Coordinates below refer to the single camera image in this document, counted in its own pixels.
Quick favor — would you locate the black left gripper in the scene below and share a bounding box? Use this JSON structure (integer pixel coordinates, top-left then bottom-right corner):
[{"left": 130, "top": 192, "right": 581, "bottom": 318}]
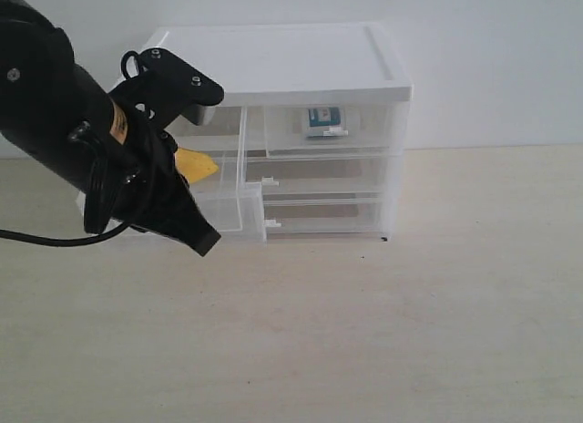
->
[{"left": 81, "top": 117, "right": 221, "bottom": 257}]

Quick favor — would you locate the yellow sponge wedge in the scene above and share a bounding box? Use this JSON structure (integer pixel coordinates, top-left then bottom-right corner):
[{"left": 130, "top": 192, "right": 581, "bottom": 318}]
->
[{"left": 174, "top": 148, "right": 220, "bottom": 184}]

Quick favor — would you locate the teal bottle white cap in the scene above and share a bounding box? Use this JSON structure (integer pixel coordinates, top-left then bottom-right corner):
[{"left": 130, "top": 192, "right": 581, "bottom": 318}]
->
[{"left": 302, "top": 107, "right": 344, "bottom": 139}]

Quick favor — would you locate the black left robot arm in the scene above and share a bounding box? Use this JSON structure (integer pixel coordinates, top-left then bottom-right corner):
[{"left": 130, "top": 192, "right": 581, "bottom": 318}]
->
[{"left": 1, "top": 0, "right": 224, "bottom": 255}]

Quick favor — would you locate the middle wide clear drawer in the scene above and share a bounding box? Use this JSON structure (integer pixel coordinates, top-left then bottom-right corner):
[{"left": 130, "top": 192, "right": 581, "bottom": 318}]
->
[{"left": 246, "top": 158, "right": 388, "bottom": 199}]

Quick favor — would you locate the wide clear drawer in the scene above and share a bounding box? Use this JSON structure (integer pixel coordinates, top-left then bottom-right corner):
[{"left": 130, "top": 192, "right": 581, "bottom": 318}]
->
[
  {"left": 264, "top": 199, "right": 391, "bottom": 235},
  {"left": 246, "top": 158, "right": 388, "bottom": 199}
]

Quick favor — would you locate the white plastic drawer cabinet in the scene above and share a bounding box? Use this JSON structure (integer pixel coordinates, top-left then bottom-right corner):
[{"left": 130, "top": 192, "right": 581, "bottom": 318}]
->
[{"left": 145, "top": 22, "right": 413, "bottom": 240}]

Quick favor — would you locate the bottom wide clear drawer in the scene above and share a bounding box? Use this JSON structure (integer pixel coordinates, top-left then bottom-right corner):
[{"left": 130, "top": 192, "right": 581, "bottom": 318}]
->
[{"left": 264, "top": 199, "right": 391, "bottom": 235}]

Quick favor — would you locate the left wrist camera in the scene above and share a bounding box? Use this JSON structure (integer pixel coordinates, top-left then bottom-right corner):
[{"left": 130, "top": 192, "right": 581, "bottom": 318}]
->
[{"left": 109, "top": 47, "right": 224, "bottom": 129}]

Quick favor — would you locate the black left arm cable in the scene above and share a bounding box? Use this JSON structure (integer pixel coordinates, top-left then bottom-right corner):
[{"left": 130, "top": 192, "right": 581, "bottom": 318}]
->
[{"left": 0, "top": 121, "right": 138, "bottom": 249}]

